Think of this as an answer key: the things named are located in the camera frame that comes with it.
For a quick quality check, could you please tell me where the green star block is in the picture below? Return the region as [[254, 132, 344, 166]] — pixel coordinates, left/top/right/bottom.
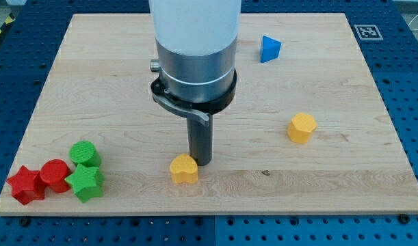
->
[[65, 164, 105, 203]]

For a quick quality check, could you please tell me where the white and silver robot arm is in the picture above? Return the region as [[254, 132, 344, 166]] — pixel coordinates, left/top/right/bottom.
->
[[149, 0, 241, 166]]

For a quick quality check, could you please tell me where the yellow heart block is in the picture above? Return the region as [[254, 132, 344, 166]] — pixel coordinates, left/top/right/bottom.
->
[[170, 154, 198, 184]]

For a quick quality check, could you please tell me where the red cylinder block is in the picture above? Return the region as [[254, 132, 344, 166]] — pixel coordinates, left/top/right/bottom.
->
[[40, 159, 71, 193]]

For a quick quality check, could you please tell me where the red star block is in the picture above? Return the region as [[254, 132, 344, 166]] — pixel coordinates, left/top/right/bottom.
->
[[6, 165, 47, 205]]

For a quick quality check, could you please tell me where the blue triangle block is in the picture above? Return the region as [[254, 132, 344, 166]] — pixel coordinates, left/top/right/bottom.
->
[[260, 36, 282, 63]]

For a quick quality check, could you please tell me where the yellow hexagon block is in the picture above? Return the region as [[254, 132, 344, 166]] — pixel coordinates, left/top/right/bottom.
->
[[287, 112, 317, 144]]

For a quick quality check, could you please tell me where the fiducial marker tag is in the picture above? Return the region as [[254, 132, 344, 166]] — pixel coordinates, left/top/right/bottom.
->
[[354, 25, 383, 40]]

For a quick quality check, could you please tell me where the yellow black hazard tape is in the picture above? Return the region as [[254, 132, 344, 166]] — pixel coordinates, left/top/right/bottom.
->
[[0, 13, 16, 45]]

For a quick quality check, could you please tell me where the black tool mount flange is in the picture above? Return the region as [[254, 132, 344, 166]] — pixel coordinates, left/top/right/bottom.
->
[[151, 70, 237, 126]]

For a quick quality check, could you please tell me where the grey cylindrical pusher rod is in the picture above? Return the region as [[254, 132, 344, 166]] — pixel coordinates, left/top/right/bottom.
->
[[187, 114, 213, 166]]

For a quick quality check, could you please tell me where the green cylinder block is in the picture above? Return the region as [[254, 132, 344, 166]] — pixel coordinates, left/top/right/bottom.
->
[[69, 140, 101, 167]]

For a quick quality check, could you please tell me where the wooden board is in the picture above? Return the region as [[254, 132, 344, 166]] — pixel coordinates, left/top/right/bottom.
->
[[0, 12, 418, 217]]

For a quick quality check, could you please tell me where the white cable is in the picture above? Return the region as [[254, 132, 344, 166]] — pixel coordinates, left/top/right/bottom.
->
[[407, 9, 418, 35]]

